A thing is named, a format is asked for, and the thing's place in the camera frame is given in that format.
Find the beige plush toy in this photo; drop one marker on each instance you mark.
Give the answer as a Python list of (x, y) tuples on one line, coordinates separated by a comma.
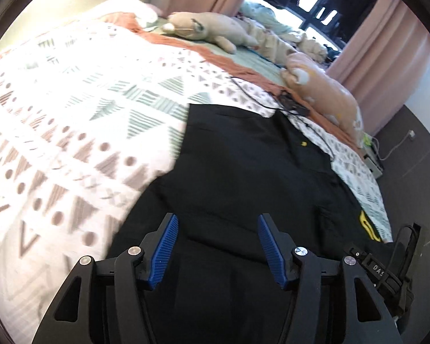
[(214, 28)]

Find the white bedside table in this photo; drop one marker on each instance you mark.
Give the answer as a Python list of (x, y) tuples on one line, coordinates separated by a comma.
[(371, 158)]

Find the black large garment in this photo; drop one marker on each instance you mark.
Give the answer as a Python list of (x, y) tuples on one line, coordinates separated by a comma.
[(235, 165)]

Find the patterned white bed duvet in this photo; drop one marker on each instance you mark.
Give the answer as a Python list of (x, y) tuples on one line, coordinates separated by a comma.
[(92, 113)]

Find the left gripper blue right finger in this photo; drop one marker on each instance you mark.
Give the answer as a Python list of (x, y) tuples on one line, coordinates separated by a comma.
[(279, 249)]

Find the orange plush pillow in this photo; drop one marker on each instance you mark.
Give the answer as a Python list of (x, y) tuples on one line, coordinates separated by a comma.
[(327, 96)]

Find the white pillow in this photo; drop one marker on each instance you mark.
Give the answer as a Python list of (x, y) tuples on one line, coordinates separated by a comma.
[(145, 14)]

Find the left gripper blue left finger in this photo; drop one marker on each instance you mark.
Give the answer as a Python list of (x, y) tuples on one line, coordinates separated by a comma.
[(157, 247)]

